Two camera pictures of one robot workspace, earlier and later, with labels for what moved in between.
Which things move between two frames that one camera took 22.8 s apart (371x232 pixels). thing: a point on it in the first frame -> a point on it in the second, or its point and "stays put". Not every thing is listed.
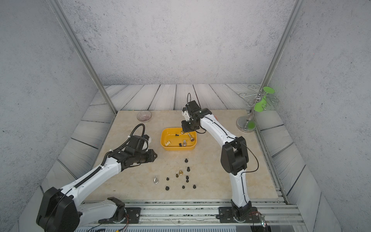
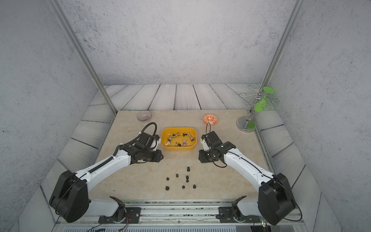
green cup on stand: x=258 y=107 stays put
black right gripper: x=185 y=128 -> x=202 y=159
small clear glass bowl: x=144 y=115 stays put
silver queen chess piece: x=192 y=139 stays put
